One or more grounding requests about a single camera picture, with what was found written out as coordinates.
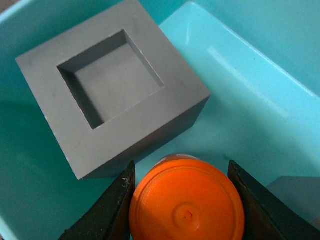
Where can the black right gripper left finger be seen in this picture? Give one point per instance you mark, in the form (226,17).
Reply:
(108,218)

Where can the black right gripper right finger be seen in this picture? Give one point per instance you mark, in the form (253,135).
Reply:
(266,217)

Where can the gray block round hole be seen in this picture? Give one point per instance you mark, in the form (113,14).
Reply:
(301,195)

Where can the orange cylinder 4680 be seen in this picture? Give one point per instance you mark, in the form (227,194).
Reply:
(185,198)

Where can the gray cube square hole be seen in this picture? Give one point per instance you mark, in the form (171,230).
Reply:
(113,89)

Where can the blue plastic box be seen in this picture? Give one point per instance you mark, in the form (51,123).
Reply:
(260,59)

